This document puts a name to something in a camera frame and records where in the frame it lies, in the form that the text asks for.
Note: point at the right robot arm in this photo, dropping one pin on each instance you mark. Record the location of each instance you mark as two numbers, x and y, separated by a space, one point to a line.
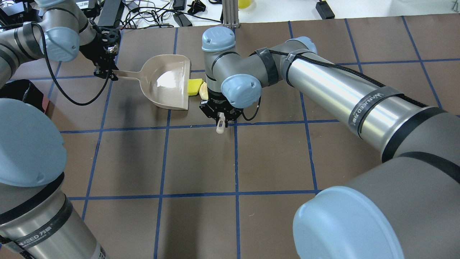
405 208

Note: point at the bin with black bag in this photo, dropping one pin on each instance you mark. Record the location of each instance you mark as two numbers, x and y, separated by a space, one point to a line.
25 91

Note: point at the curved pale bread piece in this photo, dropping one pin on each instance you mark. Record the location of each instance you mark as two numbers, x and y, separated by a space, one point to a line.
203 91

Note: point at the black power adapter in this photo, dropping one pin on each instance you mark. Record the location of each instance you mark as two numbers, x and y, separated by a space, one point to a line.
324 10

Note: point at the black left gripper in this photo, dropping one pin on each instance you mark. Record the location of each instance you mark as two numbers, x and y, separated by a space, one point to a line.
96 54

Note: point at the aluminium frame post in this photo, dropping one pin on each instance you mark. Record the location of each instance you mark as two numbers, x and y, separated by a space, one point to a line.
230 13

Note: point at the yellow sponge piece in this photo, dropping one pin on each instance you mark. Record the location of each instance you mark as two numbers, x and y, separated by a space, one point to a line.
194 86

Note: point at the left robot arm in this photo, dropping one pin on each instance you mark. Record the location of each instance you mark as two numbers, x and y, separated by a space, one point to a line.
38 221

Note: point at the beige plastic dustpan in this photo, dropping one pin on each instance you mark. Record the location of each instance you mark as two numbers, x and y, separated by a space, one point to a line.
163 80

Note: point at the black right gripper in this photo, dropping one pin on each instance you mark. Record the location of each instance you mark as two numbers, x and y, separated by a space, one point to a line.
217 103

